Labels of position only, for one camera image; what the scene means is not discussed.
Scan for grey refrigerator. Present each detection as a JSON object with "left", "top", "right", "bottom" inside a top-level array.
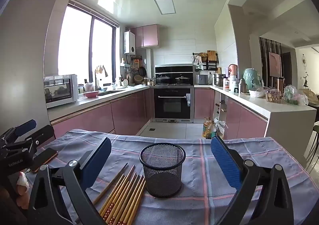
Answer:
[{"left": 0, "top": 0, "right": 66, "bottom": 138}]

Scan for pink kitchen base cabinets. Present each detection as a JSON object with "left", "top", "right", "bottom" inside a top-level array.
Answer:
[
  {"left": 194, "top": 85, "right": 314, "bottom": 141},
  {"left": 48, "top": 86, "right": 153, "bottom": 138}
]

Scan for blue plaid tablecloth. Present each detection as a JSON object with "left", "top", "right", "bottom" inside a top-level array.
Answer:
[{"left": 25, "top": 129, "right": 316, "bottom": 225}]

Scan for clear cookie container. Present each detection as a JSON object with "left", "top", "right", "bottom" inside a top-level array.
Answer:
[{"left": 265, "top": 89, "right": 282, "bottom": 103}]

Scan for black built-in oven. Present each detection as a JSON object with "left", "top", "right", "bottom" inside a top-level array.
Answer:
[{"left": 153, "top": 86, "right": 195, "bottom": 123}]

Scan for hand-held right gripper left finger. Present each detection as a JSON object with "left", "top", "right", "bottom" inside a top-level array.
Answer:
[{"left": 27, "top": 137, "right": 112, "bottom": 225}]

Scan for bundle of wooden chopsticks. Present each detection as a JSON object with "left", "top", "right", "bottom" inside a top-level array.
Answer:
[{"left": 75, "top": 162, "right": 147, "bottom": 225}]

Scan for person's left hand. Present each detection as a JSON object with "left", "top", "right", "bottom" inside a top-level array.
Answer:
[{"left": 15, "top": 169, "right": 34, "bottom": 197}]

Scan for dark chair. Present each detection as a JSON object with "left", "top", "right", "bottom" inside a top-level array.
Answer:
[{"left": 305, "top": 120, "right": 319, "bottom": 166}]

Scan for kitchen window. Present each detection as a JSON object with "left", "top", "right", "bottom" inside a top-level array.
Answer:
[{"left": 58, "top": 1, "right": 119, "bottom": 83}]

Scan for bag of green vegetables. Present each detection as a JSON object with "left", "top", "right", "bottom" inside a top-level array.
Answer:
[{"left": 284, "top": 85, "right": 309, "bottom": 106}]

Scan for steel stock pot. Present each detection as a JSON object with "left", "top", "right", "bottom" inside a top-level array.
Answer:
[{"left": 213, "top": 73, "right": 226, "bottom": 87}]

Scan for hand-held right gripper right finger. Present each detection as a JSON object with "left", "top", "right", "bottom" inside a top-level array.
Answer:
[{"left": 211, "top": 135, "right": 294, "bottom": 225}]

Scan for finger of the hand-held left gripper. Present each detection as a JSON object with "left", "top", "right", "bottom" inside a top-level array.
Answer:
[
  {"left": 0, "top": 119, "right": 37, "bottom": 141},
  {"left": 17, "top": 125, "right": 55, "bottom": 153}
]

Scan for orange-cased smartphone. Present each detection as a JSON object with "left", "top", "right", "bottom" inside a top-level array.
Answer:
[{"left": 29, "top": 147, "right": 58, "bottom": 173}]

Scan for copper tumbler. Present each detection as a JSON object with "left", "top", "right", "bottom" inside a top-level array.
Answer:
[{"left": 276, "top": 77, "right": 285, "bottom": 93}]

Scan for white water heater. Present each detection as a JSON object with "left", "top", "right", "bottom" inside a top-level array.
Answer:
[{"left": 123, "top": 31, "right": 136, "bottom": 54}]

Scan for black mesh holder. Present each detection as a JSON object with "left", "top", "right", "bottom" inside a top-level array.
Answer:
[{"left": 139, "top": 142, "right": 186, "bottom": 199}]

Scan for yellow cooking oil bottle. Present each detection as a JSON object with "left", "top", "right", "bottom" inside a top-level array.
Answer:
[{"left": 202, "top": 117, "right": 218, "bottom": 139}]

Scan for white countertop oven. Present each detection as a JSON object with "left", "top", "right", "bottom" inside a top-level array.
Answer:
[{"left": 43, "top": 74, "right": 79, "bottom": 109}]

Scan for white plastic bag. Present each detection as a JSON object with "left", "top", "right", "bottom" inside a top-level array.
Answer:
[{"left": 214, "top": 118, "right": 226, "bottom": 138}]

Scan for yellow rubber gloves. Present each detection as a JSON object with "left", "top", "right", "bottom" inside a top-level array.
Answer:
[{"left": 95, "top": 65, "right": 108, "bottom": 77}]

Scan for black wall rack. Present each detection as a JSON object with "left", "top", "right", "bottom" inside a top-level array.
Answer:
[{"left": 192, "top": 50, "right": 219, "bottom": 71}]

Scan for pink wall painting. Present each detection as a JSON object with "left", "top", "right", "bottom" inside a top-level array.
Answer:
[{"left": 268, "top": 51, "right": 282, "bottom": 77}]

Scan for black range hood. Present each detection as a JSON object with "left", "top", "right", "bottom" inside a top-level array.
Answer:
[{"left": 155, "top": 64, "right": 195, "bottom": 85}]

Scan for white covered bowl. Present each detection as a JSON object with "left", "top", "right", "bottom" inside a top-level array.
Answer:
[{"left": 249, "top": 89, "right": 266, "bottom": 98}]

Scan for ceiling light panel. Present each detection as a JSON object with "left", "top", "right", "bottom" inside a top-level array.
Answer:
[{"left": 154, "top": 0, "right": 176, "bottom": 15}]

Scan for pink wall cabinet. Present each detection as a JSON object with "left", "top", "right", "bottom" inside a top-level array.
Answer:
[{"left": 131, "top": 24, "right": 159, "bottom": 48}]

